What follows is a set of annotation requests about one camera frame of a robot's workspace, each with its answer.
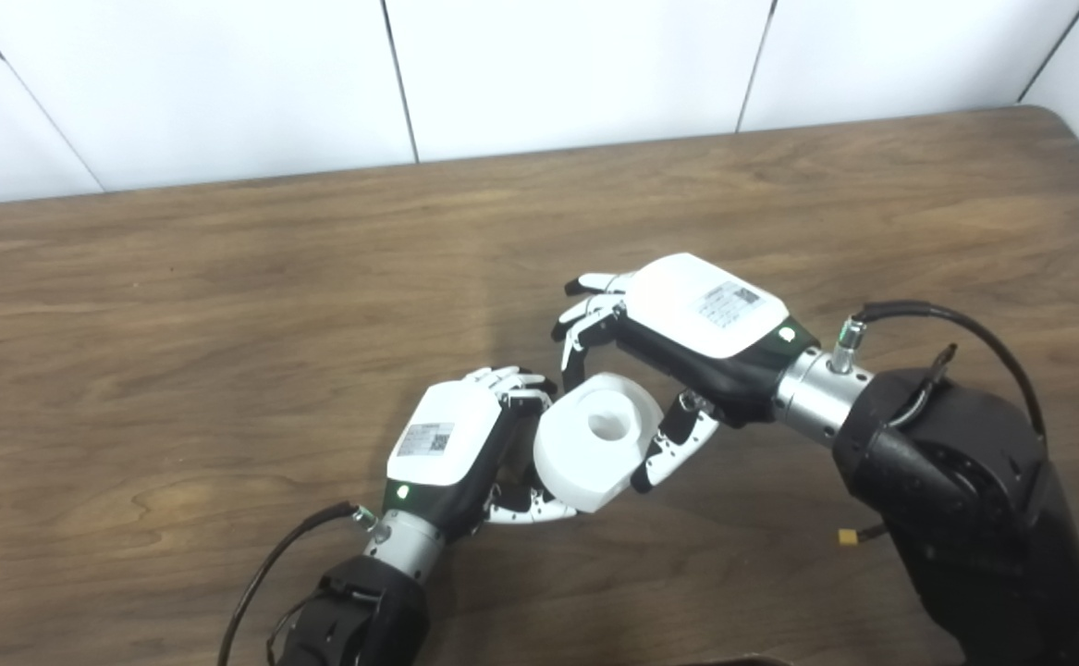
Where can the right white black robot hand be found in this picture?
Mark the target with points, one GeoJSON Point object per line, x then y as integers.
{"type": "Point", "coordinates": [696, 314]}

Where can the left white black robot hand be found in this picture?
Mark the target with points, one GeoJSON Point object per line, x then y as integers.
{"type": "Point", "coordinates": [447, 435]}

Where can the round white plastic piece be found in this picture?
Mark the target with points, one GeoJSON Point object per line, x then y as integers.
{"type": "Point", "coordinates": [576, 462]}

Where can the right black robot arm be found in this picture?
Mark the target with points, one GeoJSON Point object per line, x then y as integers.
{"type": "Point", "coordinates": [964, 490]}

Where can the small yellow plug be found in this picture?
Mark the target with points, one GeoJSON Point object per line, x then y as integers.
{"type": "Point", "coordinates": [848, 536]}

